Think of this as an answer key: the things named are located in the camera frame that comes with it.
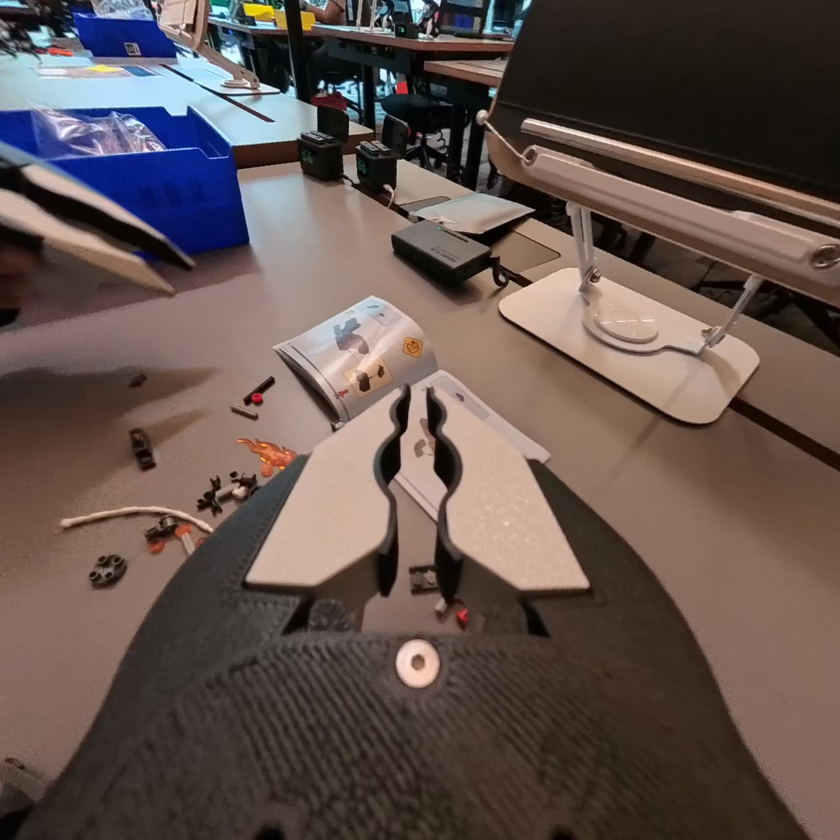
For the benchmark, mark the wooden desk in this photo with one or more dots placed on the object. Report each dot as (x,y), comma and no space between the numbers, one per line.
(394,36)

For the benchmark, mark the lego instruction booklet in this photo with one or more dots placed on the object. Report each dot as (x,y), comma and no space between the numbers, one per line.
(367,348)

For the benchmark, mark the small black box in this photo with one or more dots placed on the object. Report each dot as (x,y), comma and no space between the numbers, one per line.
(396,134)
(333,121)

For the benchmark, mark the black power bank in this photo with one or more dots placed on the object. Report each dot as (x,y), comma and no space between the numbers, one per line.
(439,253)

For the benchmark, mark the blue plastic bin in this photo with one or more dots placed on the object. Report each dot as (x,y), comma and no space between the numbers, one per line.
(111,36)
(184,197)

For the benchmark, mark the silver foil pouch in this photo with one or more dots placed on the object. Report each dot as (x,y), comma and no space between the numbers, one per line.
(479,213)

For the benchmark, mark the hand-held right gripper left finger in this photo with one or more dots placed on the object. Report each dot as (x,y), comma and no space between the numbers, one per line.
(321,525)

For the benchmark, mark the dark round lego plate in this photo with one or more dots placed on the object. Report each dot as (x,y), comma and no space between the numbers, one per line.
(108,571)

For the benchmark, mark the black monitor screen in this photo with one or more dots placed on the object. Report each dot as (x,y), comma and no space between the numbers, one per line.
(656,65)

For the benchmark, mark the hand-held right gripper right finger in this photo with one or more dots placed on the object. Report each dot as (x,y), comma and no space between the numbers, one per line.
(505,525)

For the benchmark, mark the black office chair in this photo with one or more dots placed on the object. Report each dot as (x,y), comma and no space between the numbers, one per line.
(413,108)

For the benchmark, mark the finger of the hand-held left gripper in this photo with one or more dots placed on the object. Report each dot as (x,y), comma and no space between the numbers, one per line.
(98,210)
(65,236)

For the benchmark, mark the clear plastic bags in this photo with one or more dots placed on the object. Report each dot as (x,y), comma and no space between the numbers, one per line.
(98,134)

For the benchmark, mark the black battery charger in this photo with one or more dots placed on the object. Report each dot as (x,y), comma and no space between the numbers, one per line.
(377,167)
(320,161)

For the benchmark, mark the scattered lego pieces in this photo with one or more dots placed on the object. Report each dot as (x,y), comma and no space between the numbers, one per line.
(141,449)

